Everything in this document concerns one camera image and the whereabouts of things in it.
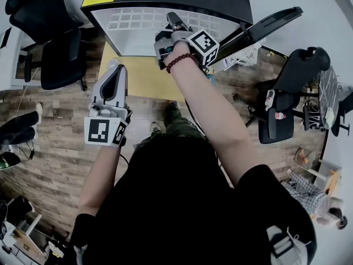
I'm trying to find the grey backpack strap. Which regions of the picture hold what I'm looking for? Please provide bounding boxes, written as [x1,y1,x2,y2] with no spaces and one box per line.
[266,225,317,265]

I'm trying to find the person's right forearm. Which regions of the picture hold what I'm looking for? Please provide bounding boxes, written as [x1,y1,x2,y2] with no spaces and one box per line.
[168,56,256,189]

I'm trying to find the person's camouflage trousers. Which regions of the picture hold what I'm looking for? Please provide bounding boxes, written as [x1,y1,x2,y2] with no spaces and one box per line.
[135,103,207,146]

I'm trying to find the person's left forearm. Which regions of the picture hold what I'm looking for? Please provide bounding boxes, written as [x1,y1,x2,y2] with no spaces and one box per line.
[78,145,122,216]

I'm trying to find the small wooden table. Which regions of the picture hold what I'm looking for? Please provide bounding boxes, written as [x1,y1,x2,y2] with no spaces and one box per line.
[98,41,188,103]

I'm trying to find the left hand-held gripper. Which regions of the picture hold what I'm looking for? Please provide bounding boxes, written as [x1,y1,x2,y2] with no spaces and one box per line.
[84,64,133,148]

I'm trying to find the person's right hand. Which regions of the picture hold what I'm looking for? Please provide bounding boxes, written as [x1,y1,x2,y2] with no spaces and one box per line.
[168,41,196,63]

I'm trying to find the black and white bag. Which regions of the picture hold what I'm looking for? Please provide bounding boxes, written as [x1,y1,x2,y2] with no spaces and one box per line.
[303,105,326,132]

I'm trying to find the crumpled clear plastic bottle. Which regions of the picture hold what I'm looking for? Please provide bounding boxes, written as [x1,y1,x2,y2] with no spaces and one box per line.
[264,89,276,112]

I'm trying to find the dark red bead bracelet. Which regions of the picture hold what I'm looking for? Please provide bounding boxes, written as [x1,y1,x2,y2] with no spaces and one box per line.
[165,53,197,74]

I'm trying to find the black mini fridge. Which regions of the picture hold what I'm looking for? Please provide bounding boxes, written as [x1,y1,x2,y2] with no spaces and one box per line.
[80,0,254,63]

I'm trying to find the white wire fridge shelf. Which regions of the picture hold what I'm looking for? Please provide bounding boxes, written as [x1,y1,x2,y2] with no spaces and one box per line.
[106,8,221,32]

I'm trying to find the round black marble table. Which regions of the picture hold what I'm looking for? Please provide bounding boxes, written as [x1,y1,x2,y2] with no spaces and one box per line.
[318,65,340,131]

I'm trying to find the orange shoe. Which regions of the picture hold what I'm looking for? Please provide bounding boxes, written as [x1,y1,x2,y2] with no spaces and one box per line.
[294,147,307,165]

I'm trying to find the grey shoe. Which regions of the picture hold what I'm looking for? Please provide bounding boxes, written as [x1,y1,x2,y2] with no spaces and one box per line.
[304,150,318,167]

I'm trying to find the person's black shirt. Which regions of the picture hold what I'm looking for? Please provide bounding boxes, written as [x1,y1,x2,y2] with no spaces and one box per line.
[68,135,318,265]

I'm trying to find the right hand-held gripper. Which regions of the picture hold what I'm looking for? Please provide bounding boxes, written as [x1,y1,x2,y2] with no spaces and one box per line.
[153,12,221,70]

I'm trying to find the black mesh office chair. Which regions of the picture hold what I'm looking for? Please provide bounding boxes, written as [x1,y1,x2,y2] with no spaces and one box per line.
[233,46,331,145]
[4,0,88,91]

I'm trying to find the white desk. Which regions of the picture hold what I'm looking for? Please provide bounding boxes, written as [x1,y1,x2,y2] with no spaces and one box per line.
[0,26,42,89]

